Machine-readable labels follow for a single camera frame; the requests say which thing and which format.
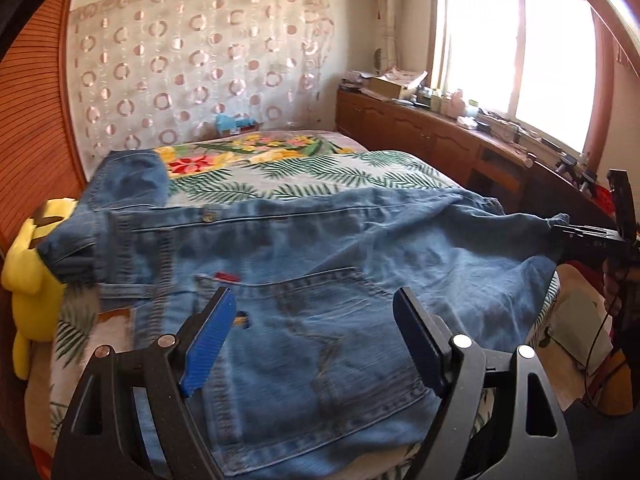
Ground palm leaf bed sheet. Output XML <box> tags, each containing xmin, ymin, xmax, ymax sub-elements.
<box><xmin>24</xmin><ymin>148</ymin><xmax>561</xmax><ymax>480</ymax></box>

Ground circle pattern sheer curtain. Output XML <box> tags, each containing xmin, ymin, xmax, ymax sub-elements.
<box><xmin>66</xmin><ymin>0</ymin><xmax>334</xmax><ymax>174</ymax></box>

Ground wooden sideboard cabinet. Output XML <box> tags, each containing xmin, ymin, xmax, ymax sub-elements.
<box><xmin>335</xmin><ymin>89</ymin><xmax>615</xmax><ymax>229</ymax></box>

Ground beige side curtain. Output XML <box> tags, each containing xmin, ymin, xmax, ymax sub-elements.
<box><xmin>376</xmin><ymin>0</ymin><xmax>401</xmax><ymax>73</ymax></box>

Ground wooden louvered wardrobe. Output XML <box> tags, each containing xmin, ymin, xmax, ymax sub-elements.
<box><xmin>1</xmin><ymin>0</ymin><xmax>86</xmax><ymax>252</ymax></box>

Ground white pink bottle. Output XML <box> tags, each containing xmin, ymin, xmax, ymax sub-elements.
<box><xmin>446</xmin><ymin>89</ymin><xmax>466</xmax><ymax>119</ymax></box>

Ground window with wooden frame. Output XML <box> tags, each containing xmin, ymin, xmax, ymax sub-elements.
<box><xmin>428</xmin><ymin>0</ymin><xmax>614</xmax><ymax>165</ymax></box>

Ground blue denim jeans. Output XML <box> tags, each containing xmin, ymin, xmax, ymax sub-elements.
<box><xmin>37</xmin><ymin>148</ymin><xmax>572</xmax><ymax>478</ymax></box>

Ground yellow plush toy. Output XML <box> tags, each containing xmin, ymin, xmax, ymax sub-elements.
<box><xmin>1</xmin><ymin>197</ymin><xmax>77</xmax><ymax>380</ymax></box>

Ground floral blanket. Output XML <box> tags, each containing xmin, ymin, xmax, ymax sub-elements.
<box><xmin>154</xmin><ymin>130</ymin><xmax>367</xmax><ymax>179</ymax></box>

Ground person's right hand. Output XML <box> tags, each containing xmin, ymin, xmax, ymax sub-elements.
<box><xmin>603</xmin><ymin>259</ymin><xmax>626</xmax><ymax>318</ymax></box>

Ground cardboard box on sideboard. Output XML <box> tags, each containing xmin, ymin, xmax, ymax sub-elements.
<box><xmin>368</xmin><ymin>70</ymin><xmax>428</xmax><ymax>99</ymax></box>

